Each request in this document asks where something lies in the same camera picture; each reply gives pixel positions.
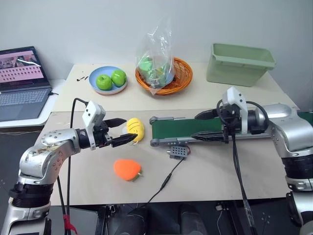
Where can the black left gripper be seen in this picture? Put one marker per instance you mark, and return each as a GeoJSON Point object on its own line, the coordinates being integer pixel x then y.
{"type": "Point", "coordinates": [101, 138]}

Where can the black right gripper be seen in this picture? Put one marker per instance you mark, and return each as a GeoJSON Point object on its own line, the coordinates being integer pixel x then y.
{"type": "Point", "coordinates": [228, 122]}

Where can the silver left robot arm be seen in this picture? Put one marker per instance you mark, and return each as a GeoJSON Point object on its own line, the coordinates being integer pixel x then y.
{"type": "Point", "coordinates": [49, 144]}

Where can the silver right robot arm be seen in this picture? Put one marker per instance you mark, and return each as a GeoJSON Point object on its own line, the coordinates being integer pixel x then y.
{"type": "Point", "coordinates": [281, 117]}

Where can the green conveyor belt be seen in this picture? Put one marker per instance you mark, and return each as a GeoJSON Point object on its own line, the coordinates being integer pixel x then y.
{"type": "Point", "coordinates": [176, 127]}

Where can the grey control box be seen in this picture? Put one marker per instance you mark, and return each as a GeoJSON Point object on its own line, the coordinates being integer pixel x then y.
{"type": "Point", "coordinates": [178, 152]}

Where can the yellow toy corn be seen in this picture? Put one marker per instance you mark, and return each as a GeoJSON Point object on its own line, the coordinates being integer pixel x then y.
{"type": "Point", "coordinates": [137, 127]}

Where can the orange toy carrot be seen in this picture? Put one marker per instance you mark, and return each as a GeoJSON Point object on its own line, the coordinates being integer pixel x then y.
{"type": "Point", "coordinates": [126, 169]}

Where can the green apple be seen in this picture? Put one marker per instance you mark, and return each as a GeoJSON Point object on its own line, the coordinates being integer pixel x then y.
{"type": "Point", "coordinates": [119, 77]}
{"type": "Point", "coordinates": [104, 82]}

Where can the blue plate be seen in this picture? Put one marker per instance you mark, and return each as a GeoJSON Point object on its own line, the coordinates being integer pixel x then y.
{"type": "Point", "coordinates": [93, 78]}

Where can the orange woven basket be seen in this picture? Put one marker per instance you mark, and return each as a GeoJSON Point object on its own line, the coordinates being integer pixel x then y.
{"type": "Point", "coordinates": [183, 71]}

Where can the small dark screws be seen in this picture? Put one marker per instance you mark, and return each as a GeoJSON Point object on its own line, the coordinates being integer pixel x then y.
{"type": "Point", "coordinates": [82, 78]}

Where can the green plastic bin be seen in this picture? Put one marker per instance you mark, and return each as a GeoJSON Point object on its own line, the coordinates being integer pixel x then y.
{"type": "Point", "coordinates": [234, 66]}

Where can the green plastic toy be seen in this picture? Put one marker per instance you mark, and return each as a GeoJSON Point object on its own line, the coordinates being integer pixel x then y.
{"type": "Point", "coordinates": [144, 64]}

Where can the clear plastic bag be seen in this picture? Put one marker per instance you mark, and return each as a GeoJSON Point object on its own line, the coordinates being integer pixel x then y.
{"type": "Point", "coordinates": [156, 44]}

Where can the red tape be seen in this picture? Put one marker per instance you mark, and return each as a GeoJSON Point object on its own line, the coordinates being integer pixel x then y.
{"type": "Point", "coordinates": [67, 220]}

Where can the grey laptop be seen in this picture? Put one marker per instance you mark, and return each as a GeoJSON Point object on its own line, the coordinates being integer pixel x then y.
{"type": "Point", "coordinates": [19, 98]}

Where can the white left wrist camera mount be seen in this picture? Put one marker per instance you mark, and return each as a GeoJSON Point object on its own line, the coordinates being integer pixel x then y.
{"type": "Point", "coordinates": [91, 112]}

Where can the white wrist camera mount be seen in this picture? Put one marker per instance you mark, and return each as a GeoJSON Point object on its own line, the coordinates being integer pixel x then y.
{"type": "Point", "coordinates": [91, 112]}
{"type": "Point", "coordinates": [236, 98]}

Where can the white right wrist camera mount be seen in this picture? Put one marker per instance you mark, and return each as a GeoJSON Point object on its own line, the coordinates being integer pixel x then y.
{"type": "Point", "coordinates": [236, 98]}

